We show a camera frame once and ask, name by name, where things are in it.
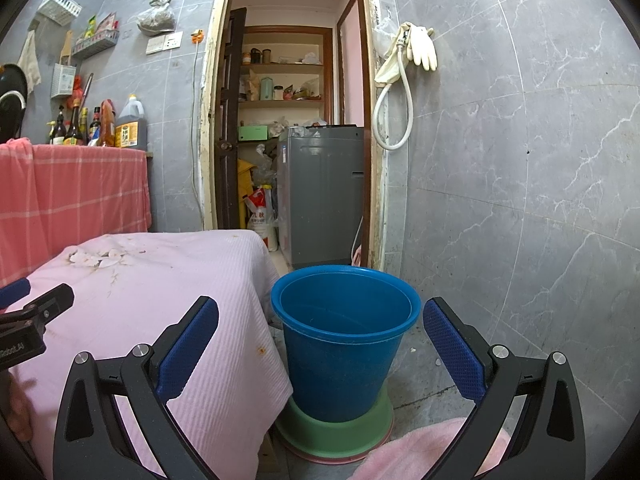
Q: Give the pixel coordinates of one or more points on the white wall switch plate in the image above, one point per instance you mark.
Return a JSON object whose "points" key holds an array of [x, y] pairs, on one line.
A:
{"points": [[165, 43]]}

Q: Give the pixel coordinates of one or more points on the pink blanket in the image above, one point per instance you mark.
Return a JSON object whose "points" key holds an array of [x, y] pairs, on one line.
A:
{"points": [[150, 290]]}

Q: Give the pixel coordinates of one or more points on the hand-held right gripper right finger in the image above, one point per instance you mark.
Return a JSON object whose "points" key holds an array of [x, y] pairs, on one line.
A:
{"points": [[452, 350]]}

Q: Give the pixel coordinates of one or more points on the orange sauce bottle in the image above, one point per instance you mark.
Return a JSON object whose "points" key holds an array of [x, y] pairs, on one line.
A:
{"points": [[107, 127]]}

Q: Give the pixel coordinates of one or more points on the pile of plastic bags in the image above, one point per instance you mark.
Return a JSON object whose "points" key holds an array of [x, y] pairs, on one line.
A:
{"points": [[264, 165]]}

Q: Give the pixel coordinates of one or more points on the beige hanging cloth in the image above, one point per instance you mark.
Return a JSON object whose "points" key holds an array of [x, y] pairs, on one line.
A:
{"points": [[31, 62]]}

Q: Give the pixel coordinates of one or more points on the white red rice sack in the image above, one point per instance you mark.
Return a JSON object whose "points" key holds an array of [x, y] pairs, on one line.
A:
{"points": [[262, 225]]}

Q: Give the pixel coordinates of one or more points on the wooden door frame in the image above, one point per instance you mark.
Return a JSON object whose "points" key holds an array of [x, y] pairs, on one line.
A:
{"points": [[372, 185]]}

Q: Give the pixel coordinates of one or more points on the blue plastic bucket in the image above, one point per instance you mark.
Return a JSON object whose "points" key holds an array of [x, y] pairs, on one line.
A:
{"points": [[340, 370]]}

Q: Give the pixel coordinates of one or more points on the cream rubber gloves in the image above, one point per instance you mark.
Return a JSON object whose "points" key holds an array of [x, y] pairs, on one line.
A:
{"points": [[422, 47]]}

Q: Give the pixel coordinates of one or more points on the person's left hand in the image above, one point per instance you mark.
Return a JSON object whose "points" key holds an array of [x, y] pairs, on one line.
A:
{"points": [[15, 405]]}

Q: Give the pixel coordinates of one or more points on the dark brown door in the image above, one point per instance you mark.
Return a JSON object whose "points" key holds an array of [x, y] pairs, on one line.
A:
{"points": [[231, 135]]}

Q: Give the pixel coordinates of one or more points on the hanging plastic bag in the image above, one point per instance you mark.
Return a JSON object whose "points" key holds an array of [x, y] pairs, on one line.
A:
{"points": [[157, 17]]}

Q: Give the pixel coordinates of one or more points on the pink fluffy pajamas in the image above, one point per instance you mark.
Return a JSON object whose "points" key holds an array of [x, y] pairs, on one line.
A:
{"points": [[425, 452]]}

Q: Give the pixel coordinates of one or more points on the metal utensil holder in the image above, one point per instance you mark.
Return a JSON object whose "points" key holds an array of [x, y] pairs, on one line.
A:
{"points": [[62, 82]]}

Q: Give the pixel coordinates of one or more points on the green canister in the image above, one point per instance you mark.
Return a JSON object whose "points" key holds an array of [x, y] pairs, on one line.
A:
{"points": [[266, 89]]}

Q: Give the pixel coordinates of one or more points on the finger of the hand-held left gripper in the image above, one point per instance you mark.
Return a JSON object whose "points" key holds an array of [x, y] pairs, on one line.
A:
{"points": [[15, 292], [52, 302]]}

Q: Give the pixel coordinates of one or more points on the grey wall shelf basket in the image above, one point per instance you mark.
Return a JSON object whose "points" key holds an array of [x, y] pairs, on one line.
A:
{"points": [[95, 45]]}

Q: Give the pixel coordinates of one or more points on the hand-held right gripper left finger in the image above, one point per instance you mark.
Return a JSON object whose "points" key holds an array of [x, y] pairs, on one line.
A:
{"points": [[190, 342]]}

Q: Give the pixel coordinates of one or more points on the red plaid cloth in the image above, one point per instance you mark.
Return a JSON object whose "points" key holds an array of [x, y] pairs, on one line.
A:
{"points": [[75, 195]]}

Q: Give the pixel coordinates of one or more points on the green box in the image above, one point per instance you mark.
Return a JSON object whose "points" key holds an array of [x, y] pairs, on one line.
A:
{"points": [[254, 133]]}

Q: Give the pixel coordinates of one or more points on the black wok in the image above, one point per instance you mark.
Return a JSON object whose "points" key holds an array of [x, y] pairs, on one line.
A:
{"points": [[12, 105]]}

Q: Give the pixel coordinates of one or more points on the grey washing machine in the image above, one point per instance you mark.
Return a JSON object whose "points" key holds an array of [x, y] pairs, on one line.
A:
{"points": [[320, 200]]}

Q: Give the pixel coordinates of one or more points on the wooden spatula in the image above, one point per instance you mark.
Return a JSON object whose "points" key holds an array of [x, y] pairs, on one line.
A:
{"points": [[67, 50]]}

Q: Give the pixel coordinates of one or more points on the orange wall plug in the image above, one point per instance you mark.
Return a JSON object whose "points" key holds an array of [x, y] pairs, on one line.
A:
{"points": [[197, 37]]}

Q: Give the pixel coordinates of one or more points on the white plastic basket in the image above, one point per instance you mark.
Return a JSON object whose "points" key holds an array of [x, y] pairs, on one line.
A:
{"points": [[60, 7]]}

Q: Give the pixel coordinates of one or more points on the seasoning packets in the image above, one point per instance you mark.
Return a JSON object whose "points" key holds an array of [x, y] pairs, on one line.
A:
{"points": [[102, 27]]}

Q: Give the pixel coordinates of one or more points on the green plastic basin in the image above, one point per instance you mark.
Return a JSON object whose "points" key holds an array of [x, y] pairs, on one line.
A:
{"points": [[320, 432]]}

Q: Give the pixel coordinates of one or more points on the red mesh bag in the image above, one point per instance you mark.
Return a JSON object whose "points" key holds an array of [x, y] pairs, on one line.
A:
{"points": [[78, 91]]}

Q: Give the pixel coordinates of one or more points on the cooking oil jug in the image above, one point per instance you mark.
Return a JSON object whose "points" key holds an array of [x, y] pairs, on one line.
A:
{"points": [[131, 127]]}

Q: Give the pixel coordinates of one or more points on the wooden shelf unit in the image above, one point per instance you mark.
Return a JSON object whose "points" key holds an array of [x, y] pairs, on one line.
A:
{"points": [[327, 75]]}

